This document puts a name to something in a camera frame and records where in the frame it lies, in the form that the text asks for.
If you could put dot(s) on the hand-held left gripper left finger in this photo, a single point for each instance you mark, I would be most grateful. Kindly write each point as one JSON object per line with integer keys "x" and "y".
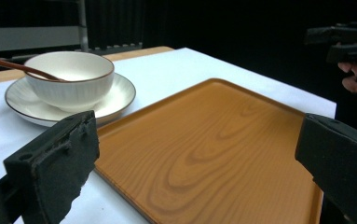
{"x": 55, "y": 161}

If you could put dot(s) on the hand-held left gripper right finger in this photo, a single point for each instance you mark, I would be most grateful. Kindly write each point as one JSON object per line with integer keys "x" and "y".
{"x": 340, "y": 168}

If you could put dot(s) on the white ribbed bowl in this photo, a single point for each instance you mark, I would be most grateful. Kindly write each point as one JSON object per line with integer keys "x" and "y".
{"x": 73, "y": 81}

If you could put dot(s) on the white saucer plate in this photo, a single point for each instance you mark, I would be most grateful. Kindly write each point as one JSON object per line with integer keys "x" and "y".
{"x": 117, "y": 96}

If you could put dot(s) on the brown wooden spoon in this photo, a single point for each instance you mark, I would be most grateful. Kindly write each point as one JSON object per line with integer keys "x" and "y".
{"x": 14, "y": 67}

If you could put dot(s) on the metal stand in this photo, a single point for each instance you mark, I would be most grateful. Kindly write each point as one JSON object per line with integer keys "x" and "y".
{"x": 42, "y": 35}

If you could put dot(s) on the black power strip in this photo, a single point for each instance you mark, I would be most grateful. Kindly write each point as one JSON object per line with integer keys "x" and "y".
{"x": 114, "y": 48}

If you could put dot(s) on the wooden tray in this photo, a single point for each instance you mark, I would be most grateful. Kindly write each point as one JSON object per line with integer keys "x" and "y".
{"x": 210, "y": 149}

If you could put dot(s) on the white table cloth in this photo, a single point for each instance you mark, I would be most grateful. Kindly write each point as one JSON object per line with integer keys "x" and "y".
{"x": 179, "y": 71}

